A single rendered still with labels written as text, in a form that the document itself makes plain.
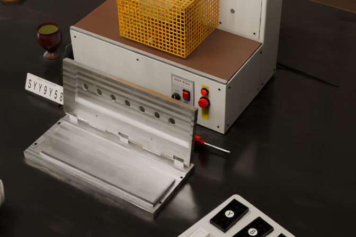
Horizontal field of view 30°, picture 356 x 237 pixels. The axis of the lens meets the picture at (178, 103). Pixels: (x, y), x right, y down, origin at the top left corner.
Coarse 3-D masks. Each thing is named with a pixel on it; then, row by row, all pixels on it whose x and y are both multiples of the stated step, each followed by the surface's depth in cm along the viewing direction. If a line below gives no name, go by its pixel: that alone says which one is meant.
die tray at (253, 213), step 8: (240, 200) 174; (216, 208) 172; (256, 208) 172; (208, 216) 170; (248, 216) 170; (256, 216) 170; (264, 216) 170; (200, 224) 168; (208, 224) 168; (240, 224) 168; (272, 224) 168; (184, 232) 166; (192, 232) 166; (216, 232) 166; (232, 232) 166; (272, 232) 166; (280, 232) 166; (288, 232) 166
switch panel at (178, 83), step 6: (174, 78) 192; (180, 78) 190; (174, 84) 193; (180, 84) 192; (186, 84) 190; (192, 84) 189; (174, 90) 194; (180, 90) 193; (192, 90) 190; (180, 96) 195; (192, 96) 192; (204, 96) 189; (192, 102) 193; (204, 108) 192; (204, 114) 193
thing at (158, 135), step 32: (64, 64) 190; (64, 96) 195; (96, 96) 190; (128, 96) 183; (160, 96) 176; (96, 128) 194; (128, 128) 187; (160, 128) 182; (192, 128) 174; (192, 160) 181
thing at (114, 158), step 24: (72, 120) 198; (48, 144) 190; (72, 144) 190; (96, 144) 190; (120, 144) 189; (48, 168) 186; (96, 168) 183; (120, 168) 182; (144, 168) 182; (168, 168) 182; (192, 168) 183; (120, 192) 175; (144, 192) 176; (168, 192) 175
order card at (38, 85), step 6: (30, 78) 209; (36, 78) 208; (30, 84) 210; (36, 84) 209; (42, 84) 207; (48, 84) 206; (54, 84) 205; (30, 90) 210; (36, 90) 209; (42, 90) 208; (48, 90) 207; (54, 90) 206; (60, 90) 204; (48, 96) 207; (54, 96) 206; (60, 96) 205; (60, 102) 205
